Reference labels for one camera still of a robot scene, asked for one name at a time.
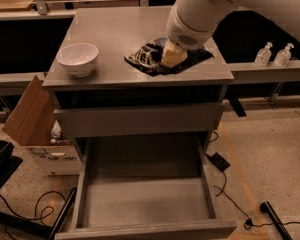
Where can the open grey middle drawer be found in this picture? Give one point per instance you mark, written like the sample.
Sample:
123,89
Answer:
146,187

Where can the black bar on floor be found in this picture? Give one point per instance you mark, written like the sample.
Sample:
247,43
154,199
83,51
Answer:
267,208

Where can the black bin at left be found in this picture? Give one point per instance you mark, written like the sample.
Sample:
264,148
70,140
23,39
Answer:
8,162

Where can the black stand leg left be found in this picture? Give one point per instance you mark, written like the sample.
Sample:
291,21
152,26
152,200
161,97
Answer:
62,214

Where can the grey drawer cabinet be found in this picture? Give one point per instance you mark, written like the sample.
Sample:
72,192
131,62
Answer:
118,32

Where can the white ceramic bowl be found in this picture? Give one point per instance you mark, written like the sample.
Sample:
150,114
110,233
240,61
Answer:
78,59

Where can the black power adapter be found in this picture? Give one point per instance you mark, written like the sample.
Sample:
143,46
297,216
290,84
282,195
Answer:
219,162

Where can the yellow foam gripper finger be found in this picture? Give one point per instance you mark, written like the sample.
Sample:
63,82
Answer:
172,55

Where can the white bottle in box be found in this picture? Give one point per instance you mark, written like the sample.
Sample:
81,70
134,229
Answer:
56,131

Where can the left clear pump bottle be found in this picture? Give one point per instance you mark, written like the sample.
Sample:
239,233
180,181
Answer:
263,55

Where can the right clear pump bottle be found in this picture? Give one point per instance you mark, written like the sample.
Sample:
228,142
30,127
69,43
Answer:
283,56

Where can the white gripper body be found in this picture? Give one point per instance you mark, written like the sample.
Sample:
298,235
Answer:
182,34

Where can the open cardboard box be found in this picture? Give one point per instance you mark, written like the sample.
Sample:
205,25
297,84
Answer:
30,125

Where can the closed grey top drawer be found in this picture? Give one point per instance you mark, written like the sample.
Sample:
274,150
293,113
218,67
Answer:
138,120

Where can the blue chip bag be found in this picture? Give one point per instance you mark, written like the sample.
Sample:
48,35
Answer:
147,59

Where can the clear pump bottle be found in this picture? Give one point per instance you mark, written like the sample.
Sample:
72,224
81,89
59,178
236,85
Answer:
263,55
283,56

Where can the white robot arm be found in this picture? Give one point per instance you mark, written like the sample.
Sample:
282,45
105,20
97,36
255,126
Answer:
284,13

